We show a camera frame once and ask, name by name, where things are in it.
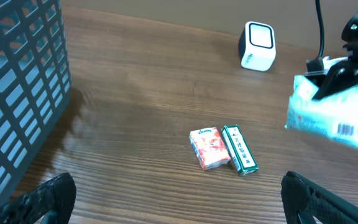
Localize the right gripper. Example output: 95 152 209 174
313 0 358 100

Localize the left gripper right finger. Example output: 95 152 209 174
281 171 358 224

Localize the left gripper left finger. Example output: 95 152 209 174
0 172 76 224

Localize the green white medicine box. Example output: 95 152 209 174
222 125 259 177

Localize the green 3M gloves bag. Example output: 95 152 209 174
285 75 358 148

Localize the orange tissue pack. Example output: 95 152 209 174
189 127 231 170

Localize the white barcode scanner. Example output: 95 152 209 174
238 21 276 72

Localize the grey plastic mesh basket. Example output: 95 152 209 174
0 0 71 206

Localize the right camera cable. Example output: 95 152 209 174
305 0 326 75

